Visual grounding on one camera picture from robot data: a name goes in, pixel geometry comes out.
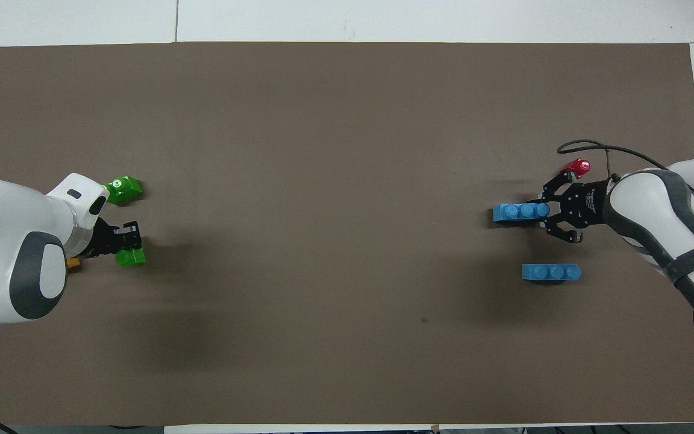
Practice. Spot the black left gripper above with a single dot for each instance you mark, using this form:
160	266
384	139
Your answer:
105	238

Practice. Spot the blue three-stud block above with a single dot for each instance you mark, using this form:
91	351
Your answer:
515	213
552	273

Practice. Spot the red one-stud block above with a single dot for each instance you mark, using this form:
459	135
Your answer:
578	166

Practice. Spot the brown table mat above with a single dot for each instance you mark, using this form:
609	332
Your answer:
335	181

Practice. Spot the yellow two-stud block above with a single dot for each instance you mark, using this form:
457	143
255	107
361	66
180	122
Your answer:
73	263

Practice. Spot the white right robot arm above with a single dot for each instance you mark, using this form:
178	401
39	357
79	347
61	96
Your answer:
654	211

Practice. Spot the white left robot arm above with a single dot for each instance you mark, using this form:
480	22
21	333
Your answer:
9	253

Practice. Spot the green two-stud block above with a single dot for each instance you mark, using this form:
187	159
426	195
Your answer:
123	190
131	258

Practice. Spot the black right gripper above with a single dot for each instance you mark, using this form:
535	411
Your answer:
585	205

